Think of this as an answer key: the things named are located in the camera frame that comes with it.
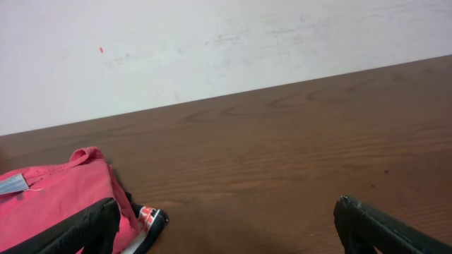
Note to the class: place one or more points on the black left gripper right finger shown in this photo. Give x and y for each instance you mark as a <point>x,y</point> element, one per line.
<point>363,229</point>

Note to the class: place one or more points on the folded red t-shirt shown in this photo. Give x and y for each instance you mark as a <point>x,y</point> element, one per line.
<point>57,192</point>

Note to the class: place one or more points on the folded black printed garment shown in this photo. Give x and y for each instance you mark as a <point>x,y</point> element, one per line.
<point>151,221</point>

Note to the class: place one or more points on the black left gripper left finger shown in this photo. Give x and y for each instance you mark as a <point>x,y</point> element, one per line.
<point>89,231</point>

